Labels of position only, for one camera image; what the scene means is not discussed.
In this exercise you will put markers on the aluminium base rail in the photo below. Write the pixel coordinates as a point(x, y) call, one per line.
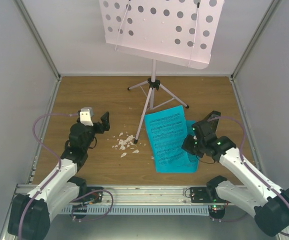
point(134, 200)

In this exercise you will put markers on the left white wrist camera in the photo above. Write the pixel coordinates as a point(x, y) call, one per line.
point(85, 116)

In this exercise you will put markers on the cyan sheet music page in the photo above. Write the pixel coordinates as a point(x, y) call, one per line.
point(172, 159)
point(165, 125)

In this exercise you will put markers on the white music stand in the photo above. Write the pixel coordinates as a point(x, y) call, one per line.
point(179, 32)

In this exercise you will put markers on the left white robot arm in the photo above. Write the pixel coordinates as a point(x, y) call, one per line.
point(32, 213)

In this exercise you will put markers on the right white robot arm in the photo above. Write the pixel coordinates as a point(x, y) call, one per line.
point(262, 199)

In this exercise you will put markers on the black metronome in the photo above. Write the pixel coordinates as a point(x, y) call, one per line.
point(213, 119)

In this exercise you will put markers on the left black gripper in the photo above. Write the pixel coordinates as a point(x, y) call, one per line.
point(105, 124)

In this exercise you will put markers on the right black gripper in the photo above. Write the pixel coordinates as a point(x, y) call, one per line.
point(186, 146)

